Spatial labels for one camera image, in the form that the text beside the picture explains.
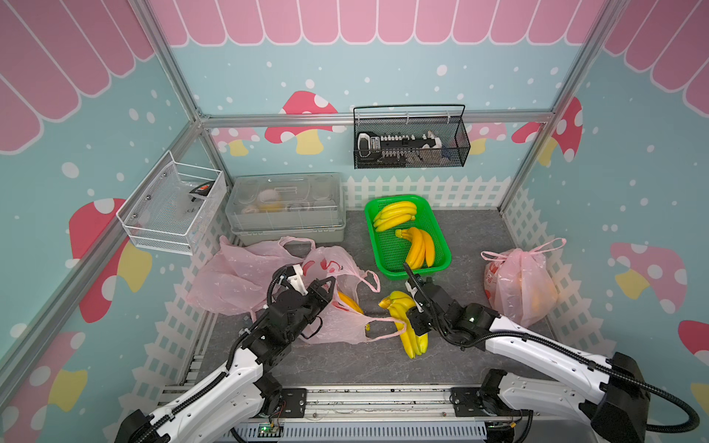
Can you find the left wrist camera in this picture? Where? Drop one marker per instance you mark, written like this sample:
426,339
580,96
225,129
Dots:
293,278

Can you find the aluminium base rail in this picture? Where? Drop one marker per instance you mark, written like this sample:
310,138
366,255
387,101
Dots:
386,413

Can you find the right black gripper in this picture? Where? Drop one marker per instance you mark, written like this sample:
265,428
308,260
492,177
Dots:
421,305

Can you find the white wire mesh basket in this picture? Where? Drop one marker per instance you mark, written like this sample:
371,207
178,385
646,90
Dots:
173,207

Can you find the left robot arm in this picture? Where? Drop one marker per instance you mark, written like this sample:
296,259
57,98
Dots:
242,387

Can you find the clear plastic storage box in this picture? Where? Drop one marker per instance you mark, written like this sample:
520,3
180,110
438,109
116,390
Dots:
270,207

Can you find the pink plastic bag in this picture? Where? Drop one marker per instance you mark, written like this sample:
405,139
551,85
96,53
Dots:
517,283
343,320

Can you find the black wire mesh basket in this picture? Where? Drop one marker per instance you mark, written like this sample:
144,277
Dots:
410,136

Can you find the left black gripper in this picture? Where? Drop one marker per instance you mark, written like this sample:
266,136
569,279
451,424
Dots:
319,295

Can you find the green plastic basket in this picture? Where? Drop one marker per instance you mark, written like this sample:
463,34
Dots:
390,252

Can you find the bananas in green basket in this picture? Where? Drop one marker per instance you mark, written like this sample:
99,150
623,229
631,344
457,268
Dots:
422,251

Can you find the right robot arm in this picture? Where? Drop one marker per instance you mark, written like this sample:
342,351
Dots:
607,394

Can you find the pink plastic bags pile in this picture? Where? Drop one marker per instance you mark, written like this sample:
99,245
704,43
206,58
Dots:
236,279

